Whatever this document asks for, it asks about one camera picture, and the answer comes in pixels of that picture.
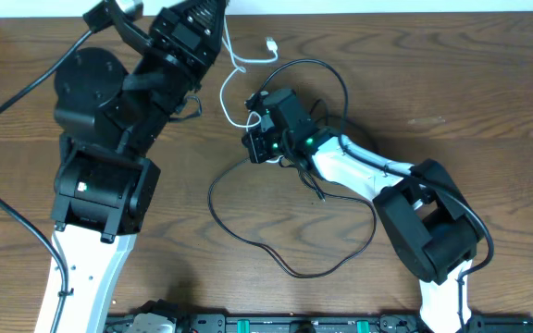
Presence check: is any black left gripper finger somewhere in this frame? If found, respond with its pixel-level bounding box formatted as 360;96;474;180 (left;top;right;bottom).
170;0;211;28
205;0;228;46

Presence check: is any short black cable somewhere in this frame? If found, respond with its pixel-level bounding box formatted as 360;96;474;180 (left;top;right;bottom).
279;156;328;202

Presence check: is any long black usb cable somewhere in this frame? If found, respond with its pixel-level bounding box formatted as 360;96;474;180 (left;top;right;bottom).
207;156;378;279

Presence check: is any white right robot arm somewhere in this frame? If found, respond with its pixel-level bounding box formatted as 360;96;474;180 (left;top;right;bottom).
242;89;483;332

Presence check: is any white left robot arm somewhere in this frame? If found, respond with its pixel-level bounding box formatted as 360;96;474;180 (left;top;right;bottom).
36;0;227;332

